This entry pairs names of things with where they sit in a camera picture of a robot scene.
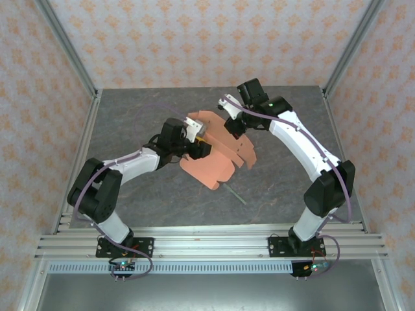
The orange paper box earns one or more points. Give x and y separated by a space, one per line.
210 168

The green stick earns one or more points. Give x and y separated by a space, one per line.
238 197

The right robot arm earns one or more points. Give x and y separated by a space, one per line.
298 142

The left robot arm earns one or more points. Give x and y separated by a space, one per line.
136 162

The narrow aluminium extrusion beam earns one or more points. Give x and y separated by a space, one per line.
210 230

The wide aluminium extrusion beam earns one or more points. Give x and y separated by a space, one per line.
210 247

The grey metal panel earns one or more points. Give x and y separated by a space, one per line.
207 291

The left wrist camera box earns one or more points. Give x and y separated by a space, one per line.
193 128

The aluminium side rail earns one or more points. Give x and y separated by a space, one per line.
330 110
92 110

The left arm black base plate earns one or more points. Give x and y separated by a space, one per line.
144 247

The aluminium frame post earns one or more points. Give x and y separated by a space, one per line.
352 45
66 45

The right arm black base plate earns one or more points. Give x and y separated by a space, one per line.
279 247

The short aluminium frame leg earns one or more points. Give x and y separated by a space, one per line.
384 288
32 288

